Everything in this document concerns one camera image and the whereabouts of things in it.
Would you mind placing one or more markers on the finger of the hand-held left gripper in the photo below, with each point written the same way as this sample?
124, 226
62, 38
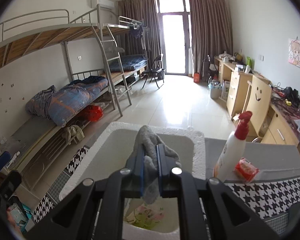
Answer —
10, 185
2, 161

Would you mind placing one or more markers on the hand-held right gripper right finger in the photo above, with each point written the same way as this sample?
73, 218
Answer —
160, 170

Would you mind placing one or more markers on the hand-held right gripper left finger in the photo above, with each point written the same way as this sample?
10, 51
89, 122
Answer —
141, 172

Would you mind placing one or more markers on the grey sock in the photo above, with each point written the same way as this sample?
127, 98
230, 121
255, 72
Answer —
150, 140

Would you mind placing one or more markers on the white foam box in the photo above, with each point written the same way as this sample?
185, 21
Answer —
110, 152

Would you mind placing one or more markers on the green floral tissue packet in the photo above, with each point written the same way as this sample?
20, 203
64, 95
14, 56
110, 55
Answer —
146, 215

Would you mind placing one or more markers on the person's left hand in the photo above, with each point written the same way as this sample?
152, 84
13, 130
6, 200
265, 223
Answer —
14, 222

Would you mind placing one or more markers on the white pump lotion bottle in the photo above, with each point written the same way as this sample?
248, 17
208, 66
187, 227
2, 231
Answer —
230, 150

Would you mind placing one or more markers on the beige crumpled clothes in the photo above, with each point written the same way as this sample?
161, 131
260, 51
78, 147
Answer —
72, 133

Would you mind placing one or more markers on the red plastic bag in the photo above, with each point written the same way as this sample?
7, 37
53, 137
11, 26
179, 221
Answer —
92, 112

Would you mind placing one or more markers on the red snack packet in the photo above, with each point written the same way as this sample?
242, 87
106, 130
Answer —
246, 170

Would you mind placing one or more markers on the blue orange quilt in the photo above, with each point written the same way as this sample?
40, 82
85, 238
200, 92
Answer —
70, 97

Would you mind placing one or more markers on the pale storage basket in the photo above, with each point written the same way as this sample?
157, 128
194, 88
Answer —
215, 92

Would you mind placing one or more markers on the orange bag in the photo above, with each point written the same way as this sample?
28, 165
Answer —
196, 77

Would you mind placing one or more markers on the black folding chair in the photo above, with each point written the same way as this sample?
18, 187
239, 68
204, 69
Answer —
153, 70

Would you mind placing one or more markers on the houndstooth tablecloth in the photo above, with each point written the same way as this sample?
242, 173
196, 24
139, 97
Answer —
265, 195

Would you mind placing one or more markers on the small metal bunk bed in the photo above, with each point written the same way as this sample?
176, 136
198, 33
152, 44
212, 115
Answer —
130, 62

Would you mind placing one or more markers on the blue checked mattress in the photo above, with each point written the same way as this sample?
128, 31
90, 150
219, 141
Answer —
130, 62

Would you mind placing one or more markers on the light wooden drawer desk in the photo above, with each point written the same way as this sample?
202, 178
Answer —
236, 87

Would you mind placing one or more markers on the metal bunk ladder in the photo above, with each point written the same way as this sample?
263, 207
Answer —
112, 62

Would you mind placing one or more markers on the wooden smiley face chair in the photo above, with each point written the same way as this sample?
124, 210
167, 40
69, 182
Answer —
257, 100

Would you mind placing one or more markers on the large metal bunk bed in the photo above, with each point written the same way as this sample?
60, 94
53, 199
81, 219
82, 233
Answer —
40, 40

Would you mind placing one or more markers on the glass balcony door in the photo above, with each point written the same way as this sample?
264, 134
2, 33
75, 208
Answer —
173, 40

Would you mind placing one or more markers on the dark hanging clothes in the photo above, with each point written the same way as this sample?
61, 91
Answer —
137, 35

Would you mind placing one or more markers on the green paper bag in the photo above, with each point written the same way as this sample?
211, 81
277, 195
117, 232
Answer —
248, 61

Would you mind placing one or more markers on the brown curtain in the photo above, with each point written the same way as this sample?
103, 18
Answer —
137, 12
210, 30

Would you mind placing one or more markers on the black headphones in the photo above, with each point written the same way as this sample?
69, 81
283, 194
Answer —
292, 95

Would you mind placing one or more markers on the white air conditioner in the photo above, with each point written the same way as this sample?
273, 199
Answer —
102, 3

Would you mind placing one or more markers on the pink cartoon wall picture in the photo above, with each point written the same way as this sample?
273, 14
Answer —
296, 53

